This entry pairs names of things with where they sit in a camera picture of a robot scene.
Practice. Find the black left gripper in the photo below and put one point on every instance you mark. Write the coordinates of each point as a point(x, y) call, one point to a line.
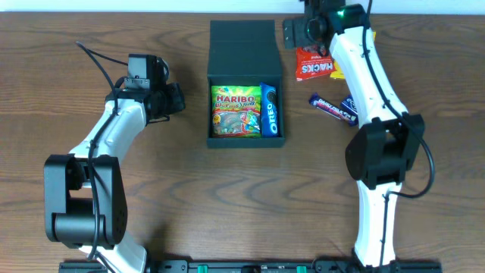
point(176, 98)

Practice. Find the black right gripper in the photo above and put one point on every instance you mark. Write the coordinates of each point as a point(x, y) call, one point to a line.
point(289, 32)

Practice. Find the red Hacks candy bag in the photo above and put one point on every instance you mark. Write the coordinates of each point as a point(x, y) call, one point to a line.
point(312, 61)

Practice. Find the yellow seed snack bag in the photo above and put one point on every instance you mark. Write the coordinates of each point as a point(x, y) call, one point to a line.
point(339, 70)

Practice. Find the green Haribo worms bag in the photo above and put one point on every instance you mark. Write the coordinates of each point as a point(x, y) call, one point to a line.
point(236, 111)

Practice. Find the dark green box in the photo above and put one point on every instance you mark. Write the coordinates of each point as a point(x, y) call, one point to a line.
point(245, 53)

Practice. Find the blue Oreo cookie pack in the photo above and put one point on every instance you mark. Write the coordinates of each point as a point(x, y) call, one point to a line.
point(269, 123)

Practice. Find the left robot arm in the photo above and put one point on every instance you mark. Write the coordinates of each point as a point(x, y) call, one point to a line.
point(85, 202)

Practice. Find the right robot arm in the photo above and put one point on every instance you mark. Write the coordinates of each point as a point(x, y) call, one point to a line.
point(388, 137)

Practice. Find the blue Eclipse mint pack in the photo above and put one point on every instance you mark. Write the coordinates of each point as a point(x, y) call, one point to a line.
point(348, 105)

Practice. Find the purple Dairy Milk bar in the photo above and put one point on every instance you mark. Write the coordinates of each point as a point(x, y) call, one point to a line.
point(325, 106)

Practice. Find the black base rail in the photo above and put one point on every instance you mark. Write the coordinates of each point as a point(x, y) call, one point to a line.
point(319, 266)

